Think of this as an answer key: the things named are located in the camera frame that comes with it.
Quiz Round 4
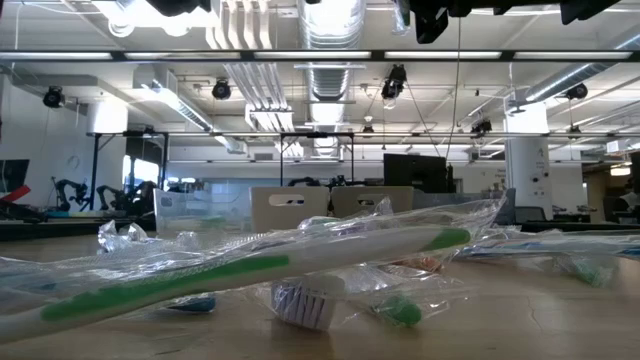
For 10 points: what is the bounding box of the red flat object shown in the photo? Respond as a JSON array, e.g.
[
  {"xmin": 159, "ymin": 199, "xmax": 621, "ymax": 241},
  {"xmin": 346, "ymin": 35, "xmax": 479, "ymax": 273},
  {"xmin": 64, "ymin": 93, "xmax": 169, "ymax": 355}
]
[{"xmin": 0, "ymin": 184, "xmax": 32, "ymax": 204}]

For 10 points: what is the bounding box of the black overhead camera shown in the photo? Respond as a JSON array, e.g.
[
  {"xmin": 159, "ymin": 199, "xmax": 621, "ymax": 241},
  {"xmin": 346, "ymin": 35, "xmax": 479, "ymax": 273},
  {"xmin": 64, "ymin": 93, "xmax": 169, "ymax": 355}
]
[{"xmin": 380, "ymin": 63, "xmax": 409, "ymax": 101}]

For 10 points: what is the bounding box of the dark background desk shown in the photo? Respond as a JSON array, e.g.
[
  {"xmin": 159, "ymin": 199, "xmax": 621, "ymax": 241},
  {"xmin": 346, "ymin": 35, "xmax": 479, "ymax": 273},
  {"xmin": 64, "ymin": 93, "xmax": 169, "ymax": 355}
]
[{"xmin": 0, "ymin": 215, "xmax": 156, "ymax": 242}]

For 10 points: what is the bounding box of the black background rig frame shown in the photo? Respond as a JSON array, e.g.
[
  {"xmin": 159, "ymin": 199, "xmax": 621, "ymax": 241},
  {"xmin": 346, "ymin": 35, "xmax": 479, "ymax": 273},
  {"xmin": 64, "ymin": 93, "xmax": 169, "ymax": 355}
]
[
  {"xmin": 88, "ymin": 130, "xmax": 170, "ymax": 201},
  {"xmin": 278, "ymin": 131, "xmax": 356, "ymax": 189}
]

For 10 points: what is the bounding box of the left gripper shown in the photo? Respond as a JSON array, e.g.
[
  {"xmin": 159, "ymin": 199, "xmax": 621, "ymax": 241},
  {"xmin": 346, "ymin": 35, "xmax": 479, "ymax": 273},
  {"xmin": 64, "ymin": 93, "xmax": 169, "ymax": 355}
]
[{"xmin": 144, "ymin": 0, "xmax": 212, "ymax": 17}]

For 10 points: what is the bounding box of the white plastic bin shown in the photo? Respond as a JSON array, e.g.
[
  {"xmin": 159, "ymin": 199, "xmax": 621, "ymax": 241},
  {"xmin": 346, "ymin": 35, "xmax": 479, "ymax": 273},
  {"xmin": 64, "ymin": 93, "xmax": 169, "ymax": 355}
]
[{"xmin": 248, "ymin": 185, "xmax": 331, "ymax": 234}]

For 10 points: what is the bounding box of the grey office chair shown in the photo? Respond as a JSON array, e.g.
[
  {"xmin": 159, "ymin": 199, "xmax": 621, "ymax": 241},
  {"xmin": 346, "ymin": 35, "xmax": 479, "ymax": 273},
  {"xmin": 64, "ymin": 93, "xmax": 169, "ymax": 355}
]
[{"xmin": 511, "ymin": 204, "xmax": 550, "ymax": 224}]

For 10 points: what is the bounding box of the clear plastic bin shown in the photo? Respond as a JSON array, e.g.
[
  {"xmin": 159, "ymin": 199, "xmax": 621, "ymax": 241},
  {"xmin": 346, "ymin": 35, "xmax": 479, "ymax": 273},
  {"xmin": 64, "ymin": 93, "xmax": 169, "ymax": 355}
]
[{"xmin": 152, "ymin": 187, "xmax": 251, "ymax": 236}]

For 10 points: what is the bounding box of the green toothbrush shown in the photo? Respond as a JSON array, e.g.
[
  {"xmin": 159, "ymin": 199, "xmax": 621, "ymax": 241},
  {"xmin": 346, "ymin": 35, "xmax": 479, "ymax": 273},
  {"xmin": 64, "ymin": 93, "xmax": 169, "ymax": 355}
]
[
  {"xmin": 559, "ymin": 254, "xmax": 619, "ymax": 289},
  {"xmin": 0, "ymin": 197, "xmax": 506, "ymax": 346},
  {"xmin": 391, "ymin": 0, "xmax": 414, "ymax": 36},
  {"xmin": 369, "ymin": 279, "xmax": 451, "ymax": 329}
]

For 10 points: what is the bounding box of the slim silver ceiling duct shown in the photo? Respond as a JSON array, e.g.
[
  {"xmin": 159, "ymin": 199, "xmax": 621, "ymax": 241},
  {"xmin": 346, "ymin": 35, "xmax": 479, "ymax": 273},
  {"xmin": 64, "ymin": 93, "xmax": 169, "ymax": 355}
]
[{"xmin": 522, "ymin": 22, "xmax": 640, "ymax": 104}]

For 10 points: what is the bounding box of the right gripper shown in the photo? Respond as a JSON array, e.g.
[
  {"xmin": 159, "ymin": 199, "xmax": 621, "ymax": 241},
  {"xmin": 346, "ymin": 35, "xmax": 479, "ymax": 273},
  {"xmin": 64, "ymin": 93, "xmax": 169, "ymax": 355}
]
[{"xmin": 409, "ymin": 0, "xmax": 501, "ymax": 45}]

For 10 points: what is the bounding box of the dark wall screen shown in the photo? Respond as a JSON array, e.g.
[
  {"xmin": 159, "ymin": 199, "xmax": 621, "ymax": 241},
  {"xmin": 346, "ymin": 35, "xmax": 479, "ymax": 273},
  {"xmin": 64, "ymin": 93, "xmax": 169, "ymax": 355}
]
[{"xmin": 0, "ymin": 158, "xmax": 31, "ymax": 195}]

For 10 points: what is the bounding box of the white column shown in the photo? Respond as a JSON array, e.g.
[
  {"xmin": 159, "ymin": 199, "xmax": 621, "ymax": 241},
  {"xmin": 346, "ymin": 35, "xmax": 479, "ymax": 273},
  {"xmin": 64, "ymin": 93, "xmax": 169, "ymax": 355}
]
[{"xmin": 503, "ymin": 99, "xmax": 552, "ymax": 221}]

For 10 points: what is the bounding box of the light grey plastic bin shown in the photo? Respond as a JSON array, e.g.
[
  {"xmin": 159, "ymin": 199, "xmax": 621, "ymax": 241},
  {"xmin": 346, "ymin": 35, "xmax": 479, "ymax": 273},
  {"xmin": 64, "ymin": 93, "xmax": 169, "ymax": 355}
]
[{"xmin": 329, "ymin": 185, "xmax": 415, "ymax": 219}]

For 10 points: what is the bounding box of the dark grey plastic bin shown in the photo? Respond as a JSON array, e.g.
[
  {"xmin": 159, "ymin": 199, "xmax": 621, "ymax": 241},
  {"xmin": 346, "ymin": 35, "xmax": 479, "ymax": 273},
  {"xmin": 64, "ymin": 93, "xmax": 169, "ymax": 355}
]
[{"xmin": 413, "ymin": 187, "xmax": 516, "ymax": 226}]

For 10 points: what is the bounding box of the purple toothbrush in wrapper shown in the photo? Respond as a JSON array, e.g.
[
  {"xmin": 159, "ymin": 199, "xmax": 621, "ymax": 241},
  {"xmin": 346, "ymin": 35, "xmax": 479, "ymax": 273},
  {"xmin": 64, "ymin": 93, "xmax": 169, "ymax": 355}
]
[{"xmin": 269, "ymin": 272, "xmax": 351, "ymax": 332}]

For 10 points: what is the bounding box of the black monitor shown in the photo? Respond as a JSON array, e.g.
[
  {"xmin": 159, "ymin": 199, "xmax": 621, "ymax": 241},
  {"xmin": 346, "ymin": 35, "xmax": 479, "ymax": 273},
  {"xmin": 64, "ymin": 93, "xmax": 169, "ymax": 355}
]
[{"xmin": 382, "ymin": 152, "xmax": 450, "ymax": 195}]

